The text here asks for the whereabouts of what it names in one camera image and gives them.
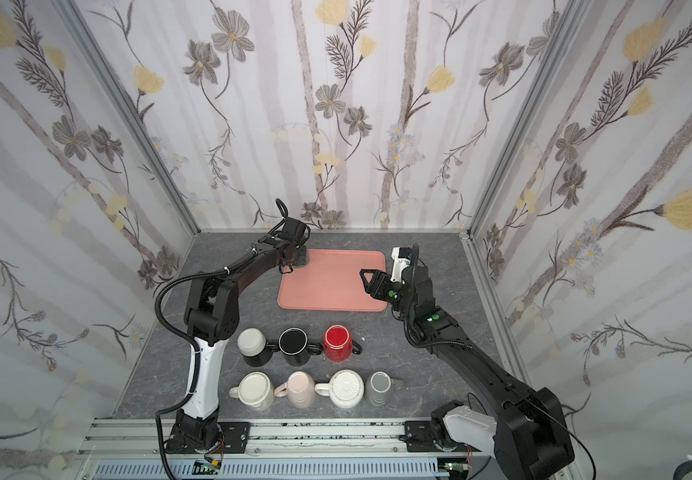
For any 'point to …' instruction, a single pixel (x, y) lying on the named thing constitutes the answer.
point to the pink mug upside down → (299, 389)
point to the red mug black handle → (339, 343)
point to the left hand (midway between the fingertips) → (294, 248)
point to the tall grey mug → (303, 257)
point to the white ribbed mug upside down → (345, 388)
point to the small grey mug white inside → (380, 386)
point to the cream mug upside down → (255, 389)
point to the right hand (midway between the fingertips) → (363, 267)
